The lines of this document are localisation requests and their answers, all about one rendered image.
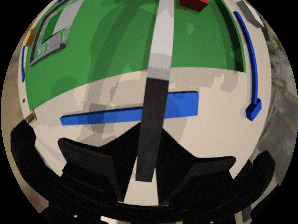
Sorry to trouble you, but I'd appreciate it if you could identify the red block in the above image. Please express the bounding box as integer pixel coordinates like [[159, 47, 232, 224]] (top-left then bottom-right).
[[178, 0, 209, 12]]

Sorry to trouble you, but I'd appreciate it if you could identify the green flat mat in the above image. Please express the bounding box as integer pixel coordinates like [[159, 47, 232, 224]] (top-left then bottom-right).
[[25, 0, 235, 111]]

